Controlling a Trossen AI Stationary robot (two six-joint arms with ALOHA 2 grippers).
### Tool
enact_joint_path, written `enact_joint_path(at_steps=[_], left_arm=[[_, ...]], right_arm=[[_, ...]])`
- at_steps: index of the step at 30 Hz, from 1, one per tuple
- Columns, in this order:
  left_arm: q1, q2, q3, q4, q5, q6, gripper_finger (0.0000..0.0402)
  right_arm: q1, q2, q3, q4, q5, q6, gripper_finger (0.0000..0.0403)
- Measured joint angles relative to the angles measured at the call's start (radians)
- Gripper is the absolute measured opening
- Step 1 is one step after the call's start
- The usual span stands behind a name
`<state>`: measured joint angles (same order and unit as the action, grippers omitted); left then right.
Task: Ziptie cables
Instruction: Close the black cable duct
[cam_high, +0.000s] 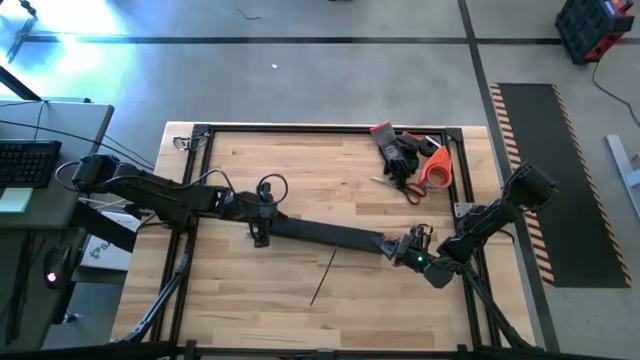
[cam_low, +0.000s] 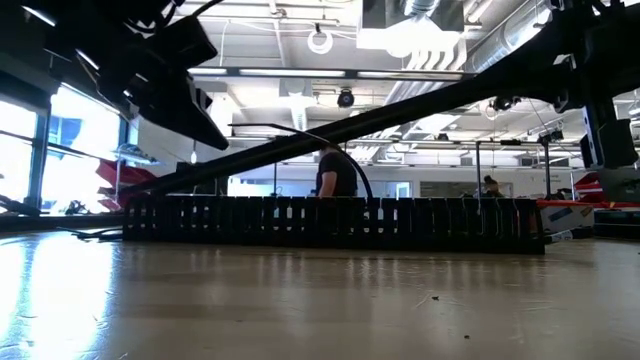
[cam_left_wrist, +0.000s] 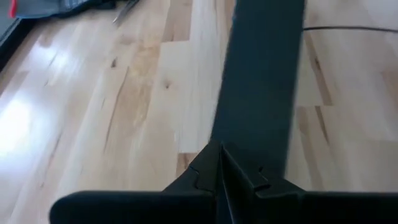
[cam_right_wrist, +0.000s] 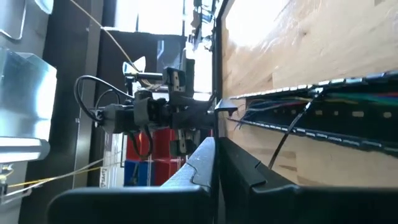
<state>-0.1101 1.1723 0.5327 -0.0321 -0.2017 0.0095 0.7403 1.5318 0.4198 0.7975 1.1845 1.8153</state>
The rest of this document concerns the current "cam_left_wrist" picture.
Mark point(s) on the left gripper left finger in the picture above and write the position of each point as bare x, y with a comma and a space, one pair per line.
205, 168

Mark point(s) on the black aluminium table frame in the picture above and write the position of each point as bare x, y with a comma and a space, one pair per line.
9, 40

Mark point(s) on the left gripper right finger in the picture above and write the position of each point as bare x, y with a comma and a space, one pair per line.
242, 180

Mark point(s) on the black duct cover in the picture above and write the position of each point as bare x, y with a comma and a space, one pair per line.
264, 77

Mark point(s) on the grey glove with red cuff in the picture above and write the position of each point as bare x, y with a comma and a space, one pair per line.
46, 7

